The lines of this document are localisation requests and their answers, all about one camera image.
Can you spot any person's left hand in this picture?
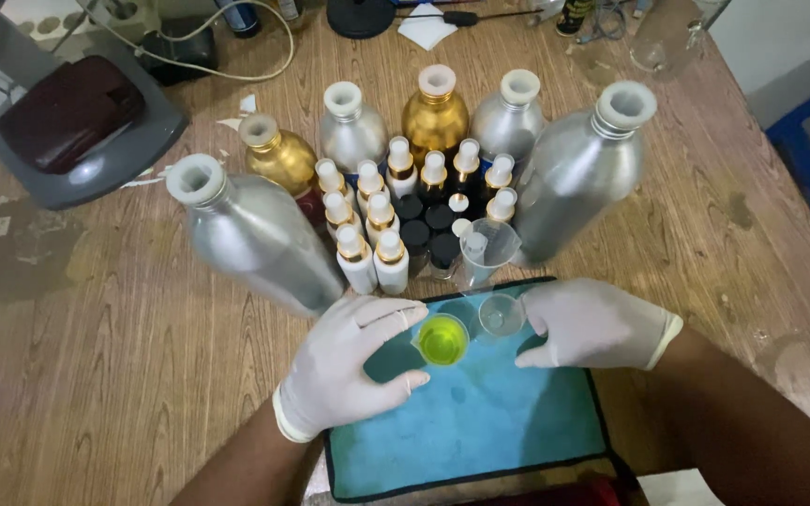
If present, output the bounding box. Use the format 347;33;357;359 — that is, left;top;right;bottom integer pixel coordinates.
273;295;431;444

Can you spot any person's right hand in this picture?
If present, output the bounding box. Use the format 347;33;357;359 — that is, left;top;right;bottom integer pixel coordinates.
515;277;684;372

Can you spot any small clear beaker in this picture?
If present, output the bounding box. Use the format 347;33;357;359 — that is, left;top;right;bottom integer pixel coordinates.
476;293;527;340

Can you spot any small beaker with yellow-green liquid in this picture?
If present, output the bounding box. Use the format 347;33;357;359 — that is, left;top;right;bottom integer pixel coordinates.
413;313;471;368

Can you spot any cluster of gold-collared spray bottles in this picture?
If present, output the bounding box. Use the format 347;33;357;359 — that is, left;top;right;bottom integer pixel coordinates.
314;135;520;296

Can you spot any tall clear measuring beaker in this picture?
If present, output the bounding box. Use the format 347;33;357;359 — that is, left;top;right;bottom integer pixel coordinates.
457;217;523;290

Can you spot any large silver aluminium bottle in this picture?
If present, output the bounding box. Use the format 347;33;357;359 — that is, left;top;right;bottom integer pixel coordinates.
165;153;347;319
512;79;659;267

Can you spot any blue cloth mat black edge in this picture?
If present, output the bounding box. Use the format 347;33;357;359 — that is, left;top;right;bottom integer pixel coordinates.
323;277;611;504

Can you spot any black-capped small glass bottle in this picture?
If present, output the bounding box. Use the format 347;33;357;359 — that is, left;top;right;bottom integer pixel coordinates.
429;232;462;281
394;194;425;223
425;204;456;233
401;220;432;276

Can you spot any red object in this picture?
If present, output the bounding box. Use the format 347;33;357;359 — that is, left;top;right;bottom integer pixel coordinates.
474;476;623;506

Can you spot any white paper sheet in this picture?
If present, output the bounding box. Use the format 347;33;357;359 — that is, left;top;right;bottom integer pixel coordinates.
636;468;727;506

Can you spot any medium silver aluminium bottle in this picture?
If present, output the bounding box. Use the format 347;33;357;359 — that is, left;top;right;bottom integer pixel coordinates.
318;81;390;178
470;68;547;168

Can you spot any gold aluminium bottle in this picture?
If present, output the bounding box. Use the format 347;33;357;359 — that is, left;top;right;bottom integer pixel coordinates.
238;113;323;199
401;64;471;168

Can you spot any clear glass flask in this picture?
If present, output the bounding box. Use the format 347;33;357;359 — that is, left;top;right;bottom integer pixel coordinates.
629;0;707;76

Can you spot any black bottle yellow label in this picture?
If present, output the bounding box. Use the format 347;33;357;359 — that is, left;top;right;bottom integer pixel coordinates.
555;0;593;38

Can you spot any black thin rod tool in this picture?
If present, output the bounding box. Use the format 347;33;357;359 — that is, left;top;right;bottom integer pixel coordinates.
396;9;544;28

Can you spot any white tissue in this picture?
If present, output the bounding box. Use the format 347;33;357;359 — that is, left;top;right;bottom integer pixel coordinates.
397;3;459;52

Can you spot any grey tray with maroon case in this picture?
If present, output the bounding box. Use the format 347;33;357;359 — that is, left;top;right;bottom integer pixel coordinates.
0;54;189;211

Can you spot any black pouch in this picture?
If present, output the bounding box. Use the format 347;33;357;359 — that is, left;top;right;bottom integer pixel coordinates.
138;17;219;87

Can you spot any black round stand base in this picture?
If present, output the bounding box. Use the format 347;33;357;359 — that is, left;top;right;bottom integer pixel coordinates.
325;0;398;40

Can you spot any dark blue bottle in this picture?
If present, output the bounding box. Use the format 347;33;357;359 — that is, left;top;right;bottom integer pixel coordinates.
214;0;263;39

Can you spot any white power strip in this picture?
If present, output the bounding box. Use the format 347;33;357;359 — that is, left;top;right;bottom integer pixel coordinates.
86;0;161;45

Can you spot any blue metal frame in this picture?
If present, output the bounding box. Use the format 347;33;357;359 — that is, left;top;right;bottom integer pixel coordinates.
765;66;810;245

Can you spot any grey cable bundle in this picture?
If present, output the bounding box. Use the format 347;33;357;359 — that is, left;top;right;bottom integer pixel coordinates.
577;0;629;45

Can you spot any white cable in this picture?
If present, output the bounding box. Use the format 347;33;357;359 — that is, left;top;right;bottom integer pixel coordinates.
76;0;296;83

